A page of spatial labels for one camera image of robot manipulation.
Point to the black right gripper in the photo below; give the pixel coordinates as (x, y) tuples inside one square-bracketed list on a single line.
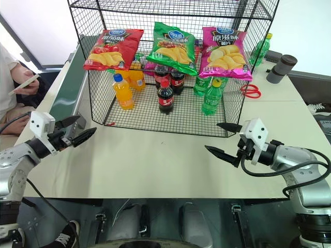
[(247, 149)]

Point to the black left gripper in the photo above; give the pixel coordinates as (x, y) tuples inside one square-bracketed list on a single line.
[(60, 140)]

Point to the white smartphone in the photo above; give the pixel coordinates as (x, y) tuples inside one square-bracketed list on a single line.
[(23, 84)]

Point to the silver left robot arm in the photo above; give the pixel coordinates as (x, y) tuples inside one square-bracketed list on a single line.
[(18, 160)]

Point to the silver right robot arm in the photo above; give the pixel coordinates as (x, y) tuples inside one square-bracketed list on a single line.
[(305, 175)]

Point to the green conveyor belt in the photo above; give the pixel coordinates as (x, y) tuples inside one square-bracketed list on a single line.
[(67, 82)]

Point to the person's hand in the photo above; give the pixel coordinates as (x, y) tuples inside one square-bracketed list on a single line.
[(27, 87)]

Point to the green soda bottle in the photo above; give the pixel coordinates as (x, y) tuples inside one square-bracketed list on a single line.
[(201, 86), (259, 51), (212, 99)]

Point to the red scissors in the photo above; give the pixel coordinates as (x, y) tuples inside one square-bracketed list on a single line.
[(250, 91)]

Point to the orange soda bottle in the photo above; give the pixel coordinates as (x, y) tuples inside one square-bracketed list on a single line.
[(123, 94), (137, 80)]

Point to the cola bottle red cap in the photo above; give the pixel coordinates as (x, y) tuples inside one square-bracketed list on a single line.
[(161, 75), (178, 82), (165, 99)]

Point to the red potato chips bag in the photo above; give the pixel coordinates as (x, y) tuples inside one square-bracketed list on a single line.
[(113, 51)]

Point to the person in white shirt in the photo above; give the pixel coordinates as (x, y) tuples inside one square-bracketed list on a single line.
[(6, 77)]

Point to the magenta potato chips bag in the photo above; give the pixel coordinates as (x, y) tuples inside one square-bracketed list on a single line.
[(149, 69), (225, 54)]

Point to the grey rounded shape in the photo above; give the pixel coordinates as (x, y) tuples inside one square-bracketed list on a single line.
[(124, 224), (196, 224)]

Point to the black and white sneaker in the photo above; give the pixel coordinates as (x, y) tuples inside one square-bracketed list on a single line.
[(66, 233), (319, 108)]

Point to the dark grey cylinder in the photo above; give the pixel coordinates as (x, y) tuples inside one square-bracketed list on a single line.
[(287, 63)]

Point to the green potato chips bag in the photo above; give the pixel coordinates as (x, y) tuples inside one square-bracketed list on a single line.
[(172, 49)]

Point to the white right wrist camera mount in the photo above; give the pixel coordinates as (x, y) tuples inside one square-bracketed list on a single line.
[(256, 130)]

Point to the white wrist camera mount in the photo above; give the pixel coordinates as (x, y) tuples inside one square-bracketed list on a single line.
[(256, 130), (41, 124)]

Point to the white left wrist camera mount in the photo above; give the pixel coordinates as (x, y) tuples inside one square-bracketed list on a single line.
[(41, 124)]

